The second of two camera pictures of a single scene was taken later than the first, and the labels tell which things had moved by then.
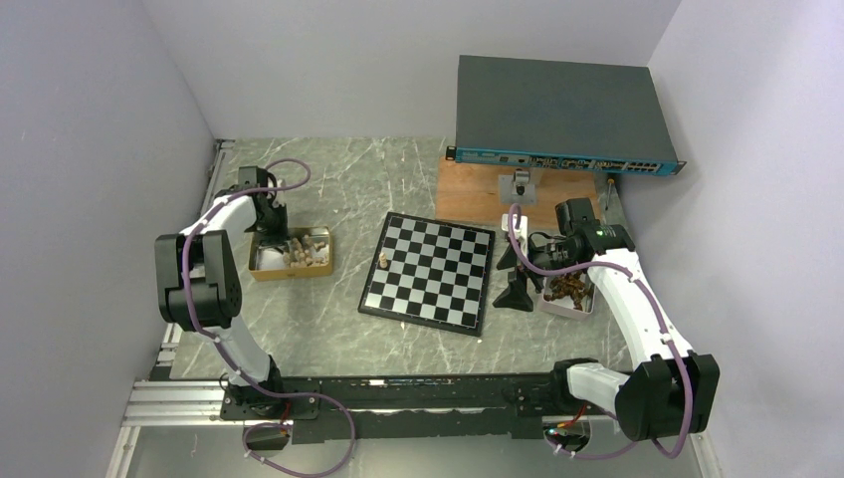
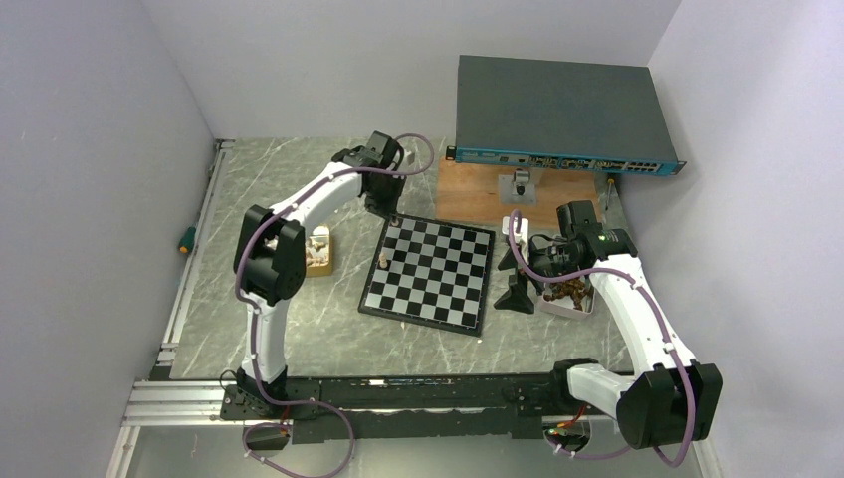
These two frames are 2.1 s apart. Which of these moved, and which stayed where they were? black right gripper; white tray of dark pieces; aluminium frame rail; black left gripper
Moved: black left gripper
Stayed: white tray of dark pieces; black right gripper; aluminium frame rail
